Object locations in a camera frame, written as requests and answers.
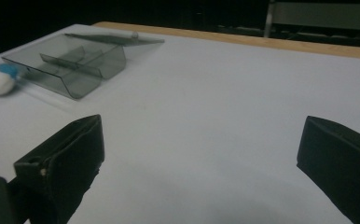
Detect grey metal bench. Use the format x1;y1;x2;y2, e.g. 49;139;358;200
263;0;360;39

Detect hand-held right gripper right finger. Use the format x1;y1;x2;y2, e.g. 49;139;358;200
296;115;360;224

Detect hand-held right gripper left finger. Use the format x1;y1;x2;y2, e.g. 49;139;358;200
13;114;105;224

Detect clear grey plastic box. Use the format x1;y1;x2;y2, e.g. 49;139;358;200
1;31;166;100

